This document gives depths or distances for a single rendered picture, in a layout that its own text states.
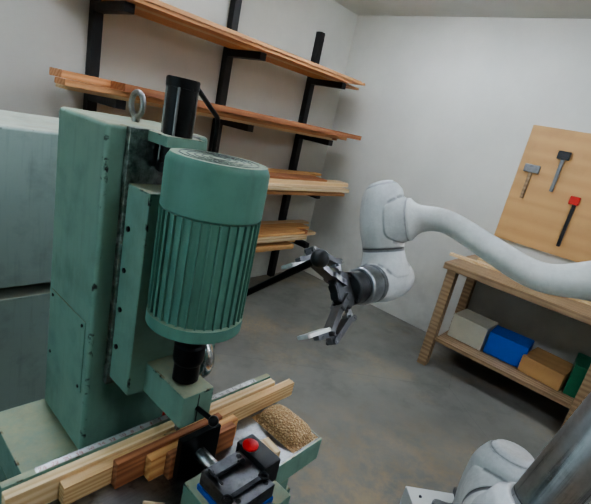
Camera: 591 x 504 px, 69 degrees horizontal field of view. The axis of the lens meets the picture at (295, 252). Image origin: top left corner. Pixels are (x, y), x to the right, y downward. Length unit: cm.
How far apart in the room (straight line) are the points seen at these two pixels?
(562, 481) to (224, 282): 69
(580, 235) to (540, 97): 108
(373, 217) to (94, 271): 61
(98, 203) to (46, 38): 223
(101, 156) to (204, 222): 26
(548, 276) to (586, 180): 277
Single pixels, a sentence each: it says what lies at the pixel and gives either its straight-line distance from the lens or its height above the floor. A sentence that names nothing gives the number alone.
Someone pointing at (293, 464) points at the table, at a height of 88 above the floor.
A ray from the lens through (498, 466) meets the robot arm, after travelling 119.
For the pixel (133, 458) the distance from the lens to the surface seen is 91.
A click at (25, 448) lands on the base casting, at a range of 118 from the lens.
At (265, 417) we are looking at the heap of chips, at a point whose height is 92.
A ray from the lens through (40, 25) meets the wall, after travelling 303.
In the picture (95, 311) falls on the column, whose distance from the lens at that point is 95.
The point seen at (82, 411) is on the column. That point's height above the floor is 91.
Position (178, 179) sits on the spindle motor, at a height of 147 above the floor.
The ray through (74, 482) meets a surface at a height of 94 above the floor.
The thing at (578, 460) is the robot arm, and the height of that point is 114.
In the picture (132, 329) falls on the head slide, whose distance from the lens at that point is 89.
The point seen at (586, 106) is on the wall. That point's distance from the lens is 386.
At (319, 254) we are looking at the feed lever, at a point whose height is 138.
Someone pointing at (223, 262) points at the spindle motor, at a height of 135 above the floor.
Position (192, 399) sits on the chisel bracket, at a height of 106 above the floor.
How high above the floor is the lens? 159
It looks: 17 degrees down
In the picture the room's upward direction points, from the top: 13 degrees clockwise
